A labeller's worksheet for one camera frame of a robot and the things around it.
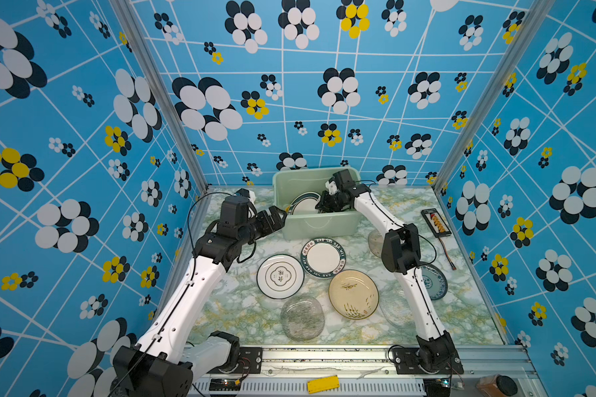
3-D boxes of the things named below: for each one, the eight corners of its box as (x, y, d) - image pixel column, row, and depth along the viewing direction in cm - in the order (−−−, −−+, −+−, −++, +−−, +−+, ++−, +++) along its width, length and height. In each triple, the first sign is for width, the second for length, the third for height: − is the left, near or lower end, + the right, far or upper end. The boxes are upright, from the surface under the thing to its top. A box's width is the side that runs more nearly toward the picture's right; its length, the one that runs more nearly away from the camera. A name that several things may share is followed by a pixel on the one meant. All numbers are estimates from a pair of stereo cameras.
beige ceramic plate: (330, 319, 83) (330, 317, 81) (327, 272, 94) (327, 270, 92) (380, 319, 83) (382, 317, 81) (372, 272, 94) (373, 270, 92)
